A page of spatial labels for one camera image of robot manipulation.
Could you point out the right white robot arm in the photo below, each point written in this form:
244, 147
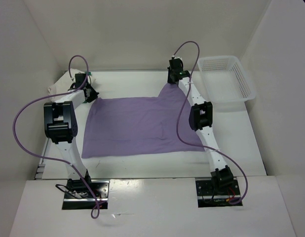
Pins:
200, 121

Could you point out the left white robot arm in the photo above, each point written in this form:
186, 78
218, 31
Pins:
60, 125

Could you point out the white t shirt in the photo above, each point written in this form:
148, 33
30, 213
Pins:
62, 84

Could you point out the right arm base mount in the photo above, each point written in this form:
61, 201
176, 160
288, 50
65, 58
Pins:
207, 196

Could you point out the purple t shirt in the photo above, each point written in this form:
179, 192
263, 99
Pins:
140, 126

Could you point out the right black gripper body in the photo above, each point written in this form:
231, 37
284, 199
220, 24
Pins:
170, 73

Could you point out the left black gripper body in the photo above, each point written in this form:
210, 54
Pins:
89, 87

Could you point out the white plastic basket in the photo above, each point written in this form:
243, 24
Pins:
225, 79

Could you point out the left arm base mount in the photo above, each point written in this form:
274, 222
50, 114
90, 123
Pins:
78, 197

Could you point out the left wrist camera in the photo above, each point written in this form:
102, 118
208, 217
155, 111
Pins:
81, 80

